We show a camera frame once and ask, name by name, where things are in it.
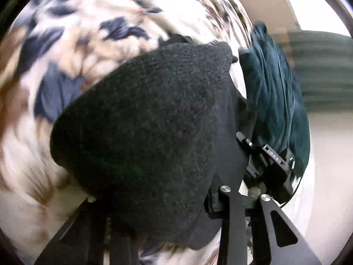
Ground black striped knit sweater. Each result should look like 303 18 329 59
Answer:
50 39 256 250

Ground right grey curtain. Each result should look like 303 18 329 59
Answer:
288 30 353 111

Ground floral bed sheet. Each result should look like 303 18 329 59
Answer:
1 0 252 264

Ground dark teal fleece blanket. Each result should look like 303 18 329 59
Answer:
239 23 310 178

